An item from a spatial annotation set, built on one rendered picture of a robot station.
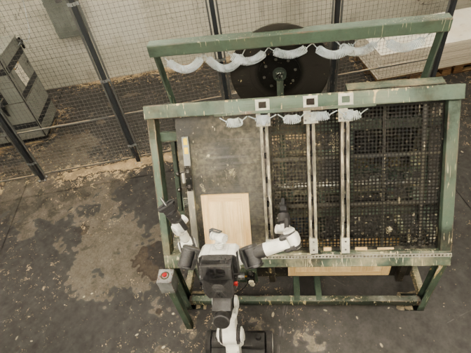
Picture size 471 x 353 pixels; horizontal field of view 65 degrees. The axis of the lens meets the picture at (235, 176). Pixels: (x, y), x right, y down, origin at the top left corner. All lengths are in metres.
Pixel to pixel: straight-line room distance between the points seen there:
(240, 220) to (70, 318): 2.16
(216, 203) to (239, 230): 0.28
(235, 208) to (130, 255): 1.85
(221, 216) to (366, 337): 1.70
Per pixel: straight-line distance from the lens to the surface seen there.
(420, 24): 3.06
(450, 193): 3.03
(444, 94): 2.84
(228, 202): 2.87
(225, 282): 2.41
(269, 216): 2.86
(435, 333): 3.86
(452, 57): 6.83
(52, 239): 5.03
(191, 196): 2.88
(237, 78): 3.13
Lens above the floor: 3.38
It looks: 44 degrees down
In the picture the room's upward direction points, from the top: 10 degrees counter-clockwise
